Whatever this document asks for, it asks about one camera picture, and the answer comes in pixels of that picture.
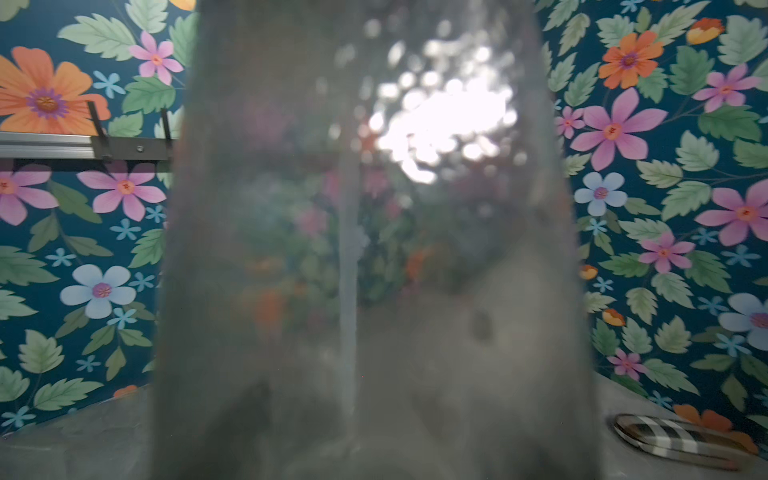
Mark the clear plastic spray bottle rear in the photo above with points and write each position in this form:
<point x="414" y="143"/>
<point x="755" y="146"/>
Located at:
<point x="371" y="265"/>

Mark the striped oblong case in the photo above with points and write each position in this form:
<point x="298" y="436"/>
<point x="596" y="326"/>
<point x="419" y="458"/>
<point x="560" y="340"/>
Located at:
<point x="683" y="442"/>

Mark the black metal ceiling bracket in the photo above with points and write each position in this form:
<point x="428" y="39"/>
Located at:
<point x="100" y="147"/>

